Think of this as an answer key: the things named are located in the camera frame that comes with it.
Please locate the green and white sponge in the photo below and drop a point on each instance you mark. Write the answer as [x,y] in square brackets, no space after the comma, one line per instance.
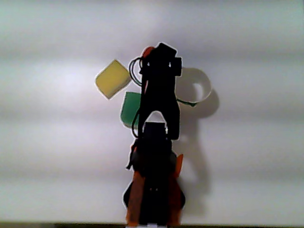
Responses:
[130,109]

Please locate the yellow and white sponge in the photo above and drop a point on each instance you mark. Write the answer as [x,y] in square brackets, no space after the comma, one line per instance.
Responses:
[112,79]

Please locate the white paper cup green tape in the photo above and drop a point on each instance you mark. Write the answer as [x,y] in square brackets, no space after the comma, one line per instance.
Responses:
[202,83]

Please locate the red and white sponge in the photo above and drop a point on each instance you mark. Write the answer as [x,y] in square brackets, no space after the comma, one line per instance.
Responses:
[147,51]

